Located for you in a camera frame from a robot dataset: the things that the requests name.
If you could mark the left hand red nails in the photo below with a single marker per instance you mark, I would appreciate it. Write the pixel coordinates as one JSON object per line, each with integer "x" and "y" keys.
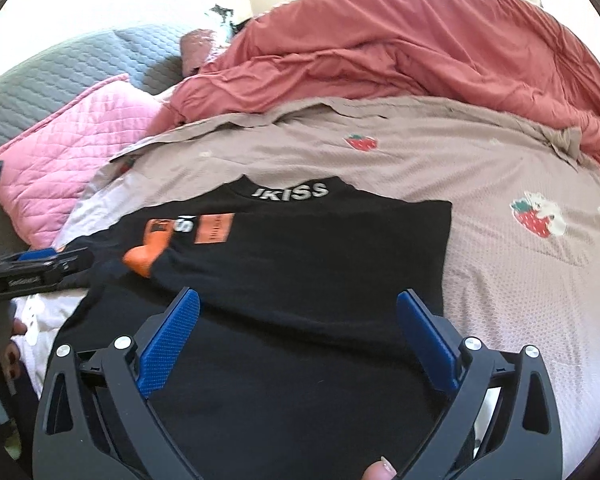
{"x": 12, "y": 353}

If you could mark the grey quilted headboard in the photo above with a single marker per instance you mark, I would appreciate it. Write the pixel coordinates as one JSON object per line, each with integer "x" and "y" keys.
{"x": 32, "y": 90}

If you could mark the coral red duvet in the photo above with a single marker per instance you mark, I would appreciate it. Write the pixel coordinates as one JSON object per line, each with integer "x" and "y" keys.
{"x": 506, "y": 55}

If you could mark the black sweater orange cuffs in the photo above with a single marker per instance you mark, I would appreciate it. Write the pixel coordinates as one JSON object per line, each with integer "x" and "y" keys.
{"x": 297, "y": 367}

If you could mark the mauve strawberry print blanket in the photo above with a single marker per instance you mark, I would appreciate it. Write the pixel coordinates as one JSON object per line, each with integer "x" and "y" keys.
{"x": 523, "y": 263}

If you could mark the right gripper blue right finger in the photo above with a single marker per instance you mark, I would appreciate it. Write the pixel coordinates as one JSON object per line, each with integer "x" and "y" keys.
{"x": 501, "y": 421}

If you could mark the right hand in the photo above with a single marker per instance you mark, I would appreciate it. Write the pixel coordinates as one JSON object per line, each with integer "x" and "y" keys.
{"x": 382, "y": 469}

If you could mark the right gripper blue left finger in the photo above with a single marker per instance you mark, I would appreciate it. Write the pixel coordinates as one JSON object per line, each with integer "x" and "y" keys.
{"x": 95, "y": 420}

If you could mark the pink quilted pillow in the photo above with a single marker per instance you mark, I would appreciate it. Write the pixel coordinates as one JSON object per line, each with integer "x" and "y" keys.
{"x": 46, "y": 167}

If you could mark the mauve small pillow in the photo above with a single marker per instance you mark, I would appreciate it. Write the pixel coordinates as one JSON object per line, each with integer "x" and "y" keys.
{"x": 200, "y": 46}

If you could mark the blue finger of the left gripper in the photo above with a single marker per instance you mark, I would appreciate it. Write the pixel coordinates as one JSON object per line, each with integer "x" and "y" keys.
{"x": 69, "y": 261}
{"x": 30, "y": 255}

